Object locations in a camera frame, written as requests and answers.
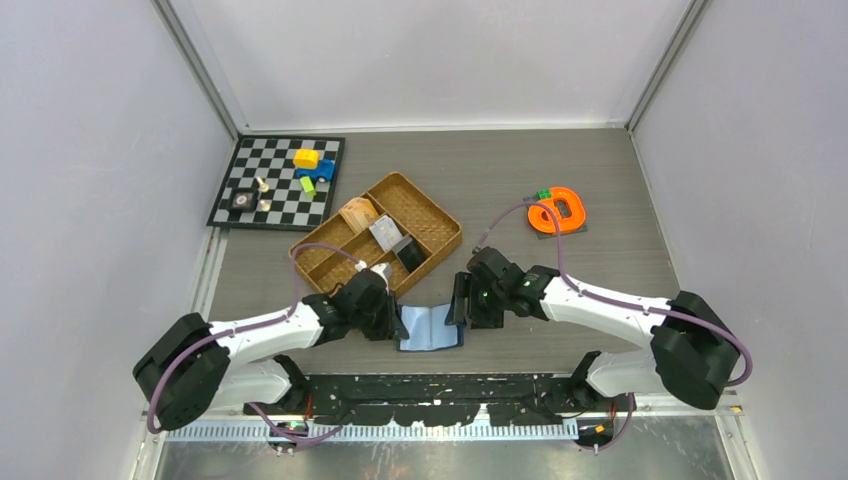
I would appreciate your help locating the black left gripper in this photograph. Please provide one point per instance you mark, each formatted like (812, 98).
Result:
(391, 326)

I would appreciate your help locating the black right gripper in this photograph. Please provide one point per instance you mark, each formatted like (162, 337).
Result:
(465, 286)

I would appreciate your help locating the blue leather card holder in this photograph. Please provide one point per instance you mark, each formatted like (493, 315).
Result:
(428, 330)

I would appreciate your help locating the black VIP credit card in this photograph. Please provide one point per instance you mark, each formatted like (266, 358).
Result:
(409, 253)

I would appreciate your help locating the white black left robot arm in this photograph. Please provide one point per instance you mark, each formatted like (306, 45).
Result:
(198, 365)

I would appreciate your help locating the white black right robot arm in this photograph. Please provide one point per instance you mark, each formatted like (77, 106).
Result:
(682, 346)

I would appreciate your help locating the silver credit card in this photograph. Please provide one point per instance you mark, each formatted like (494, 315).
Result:
(385, 232)

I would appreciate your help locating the woven divided basket tray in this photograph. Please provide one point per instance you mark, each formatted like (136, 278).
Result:
(327, 256)

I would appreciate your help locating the blue toy car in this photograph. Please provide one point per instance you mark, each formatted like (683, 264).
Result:
(323, 172)

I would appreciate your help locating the green toy block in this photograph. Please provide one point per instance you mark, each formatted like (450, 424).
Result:
(308, 187)

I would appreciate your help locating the black white checkerboard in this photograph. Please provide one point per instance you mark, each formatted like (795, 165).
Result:
(285, 206)

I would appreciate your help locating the yellow toy block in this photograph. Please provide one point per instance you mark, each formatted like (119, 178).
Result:
(308, 159)

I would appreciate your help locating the metal chess pawn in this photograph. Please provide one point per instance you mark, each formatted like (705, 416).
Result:
(261, 184)

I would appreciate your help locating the black square chess piece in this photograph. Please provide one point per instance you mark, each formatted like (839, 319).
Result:
(243, 200)

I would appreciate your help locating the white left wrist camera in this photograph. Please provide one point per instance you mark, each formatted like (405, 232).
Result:
(383, 270)

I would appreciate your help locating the black mounting rail base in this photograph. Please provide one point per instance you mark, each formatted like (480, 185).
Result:
(534, 399)

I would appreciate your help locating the grey base plate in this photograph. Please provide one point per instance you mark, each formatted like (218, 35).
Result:
(538, 228)

